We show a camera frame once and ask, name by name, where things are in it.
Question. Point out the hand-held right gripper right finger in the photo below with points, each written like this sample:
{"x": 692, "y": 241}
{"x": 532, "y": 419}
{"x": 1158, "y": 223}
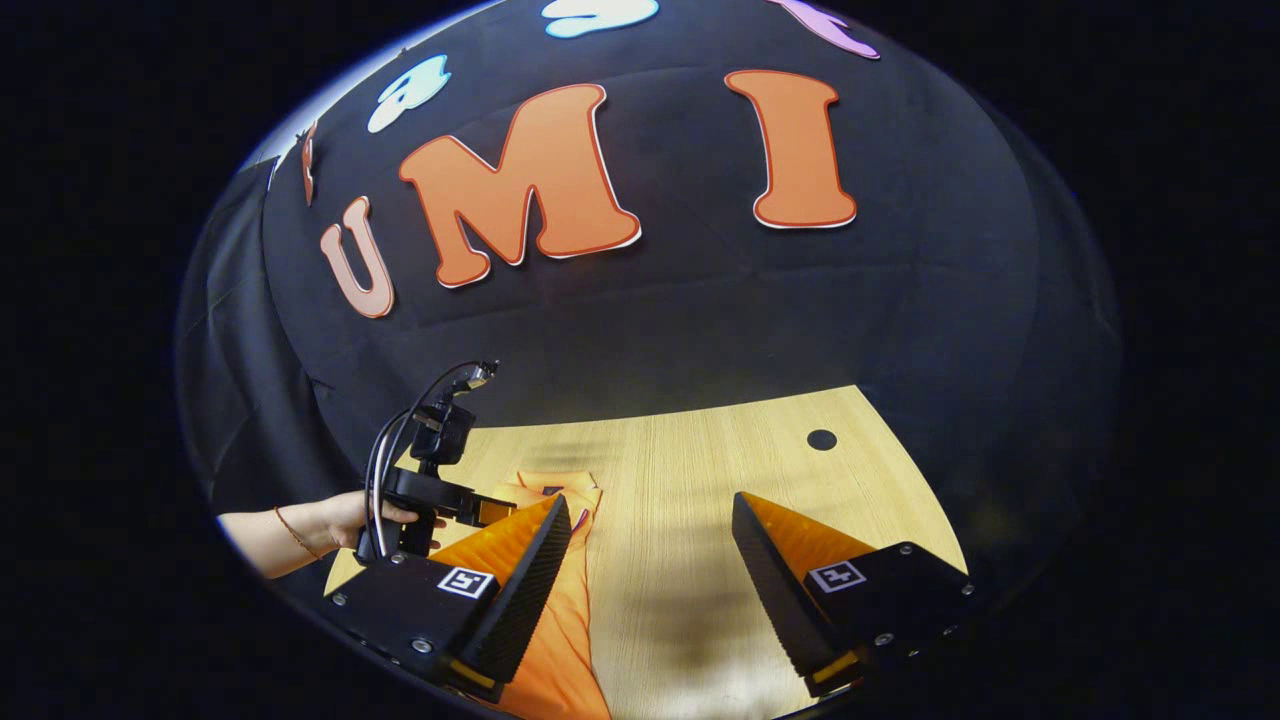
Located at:
{"x": 770, "y": 590}

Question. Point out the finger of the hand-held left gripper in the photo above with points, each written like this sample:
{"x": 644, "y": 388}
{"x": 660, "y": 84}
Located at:
{"x": 493, "y": 512}

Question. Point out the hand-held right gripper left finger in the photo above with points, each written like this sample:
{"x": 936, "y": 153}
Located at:
{"x": 530, "y": 590}

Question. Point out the orange T-shirt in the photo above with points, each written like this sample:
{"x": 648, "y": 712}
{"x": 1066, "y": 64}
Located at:
{"x": 570, "y": 650}

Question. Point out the black backdrop cloth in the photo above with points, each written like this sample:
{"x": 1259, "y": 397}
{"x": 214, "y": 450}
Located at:
{"x": 700, "y": 320}

